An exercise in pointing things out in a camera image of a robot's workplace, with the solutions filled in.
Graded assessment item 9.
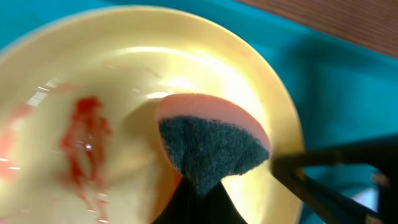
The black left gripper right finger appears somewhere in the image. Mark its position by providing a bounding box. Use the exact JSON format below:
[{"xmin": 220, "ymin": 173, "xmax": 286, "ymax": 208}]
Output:
[{"xmin": 201, "ymin": 182, "xmax": 247, "ymax": 224}]

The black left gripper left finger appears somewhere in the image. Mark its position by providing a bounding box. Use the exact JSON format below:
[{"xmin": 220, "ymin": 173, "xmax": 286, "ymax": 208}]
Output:
[{"xmin": 152, "ymin": 179, "xmax": 200, "ymax": 224}]

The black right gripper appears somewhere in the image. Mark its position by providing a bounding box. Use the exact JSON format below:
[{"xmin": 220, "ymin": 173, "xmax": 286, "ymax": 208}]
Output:
[{"xmin": 272, "ymin": 136, "xmax": 397, "ymax": 224}]

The orange green scrub sponge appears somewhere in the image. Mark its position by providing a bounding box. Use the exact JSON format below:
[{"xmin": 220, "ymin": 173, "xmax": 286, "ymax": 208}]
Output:
[{"xmin": 155, "ymin": 93, "xmax": 272, "ymax": 196}]

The yellow-green plate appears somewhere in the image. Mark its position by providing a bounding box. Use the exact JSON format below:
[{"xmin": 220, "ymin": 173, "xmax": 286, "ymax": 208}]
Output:
[{"xmin": 1, "ymin": 6, "xmax": 303, "ymax": 223}]

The light blue plate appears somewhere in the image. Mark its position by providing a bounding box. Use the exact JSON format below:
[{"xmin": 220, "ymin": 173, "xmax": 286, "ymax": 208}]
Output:
[{"xmin": 352, "ymin": 188, "xmax": 379, "ymax": 212}]

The teal plastic serving tray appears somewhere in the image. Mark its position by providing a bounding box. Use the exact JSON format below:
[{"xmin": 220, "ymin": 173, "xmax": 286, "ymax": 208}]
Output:
[{"xmin": 0, "ymin": 0, "xmax": 398, "ymax": 224}]

